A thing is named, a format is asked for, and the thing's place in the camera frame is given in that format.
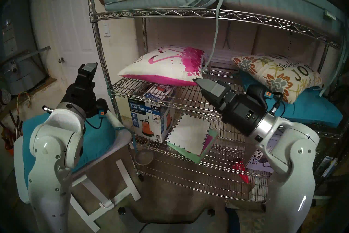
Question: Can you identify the pink flamingo throw pillow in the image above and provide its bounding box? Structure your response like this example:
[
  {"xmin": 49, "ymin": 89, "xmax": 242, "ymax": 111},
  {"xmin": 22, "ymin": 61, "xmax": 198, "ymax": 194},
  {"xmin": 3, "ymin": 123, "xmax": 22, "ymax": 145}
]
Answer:
[{"xmin": 118, "ymin": 46, "xmax": 205, "ymax": 87}]

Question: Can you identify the patterned grey cloth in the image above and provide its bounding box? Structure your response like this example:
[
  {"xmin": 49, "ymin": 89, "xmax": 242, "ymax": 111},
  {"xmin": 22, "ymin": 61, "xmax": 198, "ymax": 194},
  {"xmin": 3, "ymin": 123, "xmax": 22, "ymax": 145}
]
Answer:
[{"xmin": 237, "ymin": 209, "xmax": 269, "ymax": 233}]

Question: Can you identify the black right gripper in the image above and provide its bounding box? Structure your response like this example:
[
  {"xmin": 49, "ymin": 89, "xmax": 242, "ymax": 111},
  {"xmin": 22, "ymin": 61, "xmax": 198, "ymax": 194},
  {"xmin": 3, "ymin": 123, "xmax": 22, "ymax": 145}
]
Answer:
[{"xmin": 192, "ymin": 78, "xmax": 269, "ymax": 137}]

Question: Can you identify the chrome wire shelf rack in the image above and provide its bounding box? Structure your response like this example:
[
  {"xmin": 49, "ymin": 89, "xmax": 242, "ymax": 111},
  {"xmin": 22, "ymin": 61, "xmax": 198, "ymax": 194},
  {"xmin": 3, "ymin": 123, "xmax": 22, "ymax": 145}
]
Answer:
[{"xmin": 86, "ymin": 0, "xmax": 349, "ymax": 208}]

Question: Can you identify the silver round ornament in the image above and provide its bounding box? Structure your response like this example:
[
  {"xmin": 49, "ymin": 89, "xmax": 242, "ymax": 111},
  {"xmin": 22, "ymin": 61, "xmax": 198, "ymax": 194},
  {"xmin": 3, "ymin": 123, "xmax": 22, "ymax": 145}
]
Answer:
[{"xmin": 0, "ymin": 89, "xmax": 11, "ymax": 104}]

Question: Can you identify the metal tank strap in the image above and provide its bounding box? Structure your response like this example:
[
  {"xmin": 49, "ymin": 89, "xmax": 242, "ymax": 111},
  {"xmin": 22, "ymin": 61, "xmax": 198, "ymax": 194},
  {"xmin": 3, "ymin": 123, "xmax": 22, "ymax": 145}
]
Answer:
[{"xmin": 0, "ymin": 46, "xmax": 51, "ymax": 65}]

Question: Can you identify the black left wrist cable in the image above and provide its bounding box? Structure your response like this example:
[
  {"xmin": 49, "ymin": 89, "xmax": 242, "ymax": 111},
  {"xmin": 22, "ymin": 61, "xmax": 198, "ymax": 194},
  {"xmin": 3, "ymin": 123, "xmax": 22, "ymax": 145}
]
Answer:
[{"xmin": 85, "ymin": 115, "xmax": 106, "ymax": 130}]

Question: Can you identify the grey water heater tank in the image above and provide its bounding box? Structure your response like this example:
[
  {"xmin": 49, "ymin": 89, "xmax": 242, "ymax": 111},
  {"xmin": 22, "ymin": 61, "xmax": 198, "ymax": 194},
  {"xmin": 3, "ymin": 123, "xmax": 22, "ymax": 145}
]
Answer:
[{"xmin": 0, "ymin": 0, "xmax": 47, "ymax": 96}]

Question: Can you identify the teal flat seat cushion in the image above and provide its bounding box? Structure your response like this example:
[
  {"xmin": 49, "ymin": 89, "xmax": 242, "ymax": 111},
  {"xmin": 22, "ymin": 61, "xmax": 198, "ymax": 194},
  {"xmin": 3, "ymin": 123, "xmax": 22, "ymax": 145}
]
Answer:
[{"xmin": 22, "ymin": 114, "xmax": 116, "ymax": 189}]

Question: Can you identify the LED lamp box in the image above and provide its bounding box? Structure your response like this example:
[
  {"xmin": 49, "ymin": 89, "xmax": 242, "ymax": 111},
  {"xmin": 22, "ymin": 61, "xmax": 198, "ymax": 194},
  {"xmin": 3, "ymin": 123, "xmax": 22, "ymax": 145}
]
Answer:
[{"xmin": 245, "ymin": 133, "xmax": 327, "ymax": 178}]

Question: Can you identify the red plastic bag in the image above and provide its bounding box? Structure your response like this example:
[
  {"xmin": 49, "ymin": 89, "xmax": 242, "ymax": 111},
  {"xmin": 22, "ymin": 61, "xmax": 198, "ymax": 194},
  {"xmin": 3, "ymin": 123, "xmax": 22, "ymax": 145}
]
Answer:
[{"xmin": 231, "ymin": 159, "xmax": 251, "ymax": 184}]

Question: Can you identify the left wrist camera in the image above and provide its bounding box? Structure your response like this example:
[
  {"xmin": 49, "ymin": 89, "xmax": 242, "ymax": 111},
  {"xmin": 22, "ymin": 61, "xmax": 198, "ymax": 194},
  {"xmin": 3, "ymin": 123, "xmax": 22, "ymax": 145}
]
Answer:
[{"xmin": 95, "ymin": 98, "xmax": 109, "ymax": 117}]

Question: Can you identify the white scalloped paper sheet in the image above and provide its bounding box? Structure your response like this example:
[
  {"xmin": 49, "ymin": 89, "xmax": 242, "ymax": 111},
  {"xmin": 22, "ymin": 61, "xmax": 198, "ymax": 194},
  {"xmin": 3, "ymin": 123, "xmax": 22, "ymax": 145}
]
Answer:
[{"xmin": 166, "ymin": 113, "xmax": 211, "ymax": 156}]

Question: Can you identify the teal tufted seat cushion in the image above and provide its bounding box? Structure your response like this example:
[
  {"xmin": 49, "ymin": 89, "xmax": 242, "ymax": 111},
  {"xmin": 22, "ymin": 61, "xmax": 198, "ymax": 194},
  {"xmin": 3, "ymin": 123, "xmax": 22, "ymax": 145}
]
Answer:
[{"xmin": 237, "ymin": 70, "xmax": 343, "ymax": 128}]

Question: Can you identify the utility pump box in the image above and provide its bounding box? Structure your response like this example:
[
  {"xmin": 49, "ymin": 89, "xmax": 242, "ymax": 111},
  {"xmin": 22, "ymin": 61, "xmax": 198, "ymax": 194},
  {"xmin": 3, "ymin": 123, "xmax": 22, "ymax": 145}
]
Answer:
[{"xmin": 128, "ymin": 85, "xmax": 176, "ymax": 143}]

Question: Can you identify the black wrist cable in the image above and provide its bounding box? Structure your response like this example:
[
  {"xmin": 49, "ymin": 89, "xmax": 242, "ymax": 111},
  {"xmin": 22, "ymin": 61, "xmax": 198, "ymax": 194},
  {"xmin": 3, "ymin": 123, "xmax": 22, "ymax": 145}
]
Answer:
[
  {"xmin": 85, "ymin": 115, "xmax": 106, "ymax": 130},
  {"xmin": 269, "ymin": 92, "xmax": 286, "ymax": 116}
]

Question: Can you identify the pink paper sheet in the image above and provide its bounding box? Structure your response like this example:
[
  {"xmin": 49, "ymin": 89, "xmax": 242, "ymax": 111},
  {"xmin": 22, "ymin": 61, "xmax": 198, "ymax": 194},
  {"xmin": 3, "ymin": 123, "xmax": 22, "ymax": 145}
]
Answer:
[{"xmin": 202, "ymin": 133, "xmax": 216, "ymax": 155}]

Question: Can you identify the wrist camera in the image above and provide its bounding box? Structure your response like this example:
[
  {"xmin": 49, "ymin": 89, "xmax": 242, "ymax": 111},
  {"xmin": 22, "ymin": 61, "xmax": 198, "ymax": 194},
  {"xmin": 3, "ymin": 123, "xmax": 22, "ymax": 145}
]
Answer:
[
  {"xmin": 95, "ymin": 98, "xmax": 109, "ymax": 117},
  {"xmin": 247, "ymin": 84, "xmax": 274, "ymax": 111}
]

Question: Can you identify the brown wooden ledge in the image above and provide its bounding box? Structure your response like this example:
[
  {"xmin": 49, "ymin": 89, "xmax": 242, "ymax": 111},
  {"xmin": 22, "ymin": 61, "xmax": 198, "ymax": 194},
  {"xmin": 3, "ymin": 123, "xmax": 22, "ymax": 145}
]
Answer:
[{"xmin": 0, "ymin": 78, "xmax": 57, "ymax": 118}]

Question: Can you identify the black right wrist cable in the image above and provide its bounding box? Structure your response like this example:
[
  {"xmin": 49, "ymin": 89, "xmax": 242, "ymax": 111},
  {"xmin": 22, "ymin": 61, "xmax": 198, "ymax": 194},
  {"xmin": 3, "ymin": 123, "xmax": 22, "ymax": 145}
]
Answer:
[{"xmin": 269, "ymin": 92, "xmax": 286, "ymax": 116}]

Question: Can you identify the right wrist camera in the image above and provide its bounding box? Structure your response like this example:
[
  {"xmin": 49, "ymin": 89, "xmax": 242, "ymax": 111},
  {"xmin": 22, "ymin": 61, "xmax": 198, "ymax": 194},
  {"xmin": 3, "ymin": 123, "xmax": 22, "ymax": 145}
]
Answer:
[{"xmin": 247, "ymin": 84, "xmax": 274, "ymax": 111}]

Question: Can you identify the white folding table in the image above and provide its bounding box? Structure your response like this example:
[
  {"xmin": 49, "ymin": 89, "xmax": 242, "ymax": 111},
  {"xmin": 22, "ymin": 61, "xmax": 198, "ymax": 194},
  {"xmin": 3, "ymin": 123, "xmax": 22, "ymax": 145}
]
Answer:
[{"xmin": 14, "ymin": 111, "xmax": 141, "ymax": 233}]

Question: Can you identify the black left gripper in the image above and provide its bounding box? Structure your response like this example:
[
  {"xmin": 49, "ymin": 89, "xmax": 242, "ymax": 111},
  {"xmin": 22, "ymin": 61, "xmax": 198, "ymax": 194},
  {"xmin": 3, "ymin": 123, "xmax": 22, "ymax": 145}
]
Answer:
[{"xmin": 64, "ymin": 62, "xmax": 99, "ymax": 119}]

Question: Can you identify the striped candy cane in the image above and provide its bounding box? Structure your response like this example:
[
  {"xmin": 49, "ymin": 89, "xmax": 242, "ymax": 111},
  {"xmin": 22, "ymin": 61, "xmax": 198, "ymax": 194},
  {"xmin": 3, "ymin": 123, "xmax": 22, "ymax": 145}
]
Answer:
[{"xmin": 16, "ymin": 92, "xmax": 30, "ymax": 106}]

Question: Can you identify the clear glass bowl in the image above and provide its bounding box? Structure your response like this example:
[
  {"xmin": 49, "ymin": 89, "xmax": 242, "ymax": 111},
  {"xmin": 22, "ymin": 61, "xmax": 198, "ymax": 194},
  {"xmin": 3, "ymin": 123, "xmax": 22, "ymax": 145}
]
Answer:
[{"xmin": 135, "ymin": 148, "xmax": 154, "ymax": 166}]

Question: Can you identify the white panel door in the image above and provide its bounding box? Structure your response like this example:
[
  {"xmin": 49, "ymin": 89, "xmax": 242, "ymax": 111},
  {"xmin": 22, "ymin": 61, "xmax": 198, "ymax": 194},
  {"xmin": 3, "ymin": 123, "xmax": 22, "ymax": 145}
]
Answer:
[{"xmin": 29, "ymin": 0, "xmax": 112, "ymax": 104}]

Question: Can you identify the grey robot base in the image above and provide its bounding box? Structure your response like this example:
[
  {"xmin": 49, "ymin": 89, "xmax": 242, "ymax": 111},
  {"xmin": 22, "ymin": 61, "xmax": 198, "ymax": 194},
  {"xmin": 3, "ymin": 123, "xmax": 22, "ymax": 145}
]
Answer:
[{"xmin": 123, "ymin": 208, "xmax": 227, "ymax": 233}]

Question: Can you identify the dark blue cloth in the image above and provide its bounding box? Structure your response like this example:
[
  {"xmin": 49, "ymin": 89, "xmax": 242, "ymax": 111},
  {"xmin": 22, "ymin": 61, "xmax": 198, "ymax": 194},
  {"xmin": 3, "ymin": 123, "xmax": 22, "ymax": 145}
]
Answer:
[{"xmin": 225, "ymin": 207, "xmax": 240, "ymax": 233}]

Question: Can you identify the floral JOY throw pillow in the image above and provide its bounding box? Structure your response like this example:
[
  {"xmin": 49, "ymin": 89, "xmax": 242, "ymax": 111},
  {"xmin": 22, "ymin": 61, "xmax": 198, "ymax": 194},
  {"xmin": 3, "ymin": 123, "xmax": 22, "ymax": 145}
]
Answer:
[{"xmin": 232, "ymin": 54, "xmax": 323, "ymax": 104}]

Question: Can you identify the green paper sheet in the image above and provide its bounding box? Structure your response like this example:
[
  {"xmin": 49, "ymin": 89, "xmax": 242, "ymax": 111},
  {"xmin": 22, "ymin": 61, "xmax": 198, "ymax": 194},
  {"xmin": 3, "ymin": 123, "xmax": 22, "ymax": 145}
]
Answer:
[{"xmin": 168, "ymin": 129, "xmax": 219, "ymax": 164}]

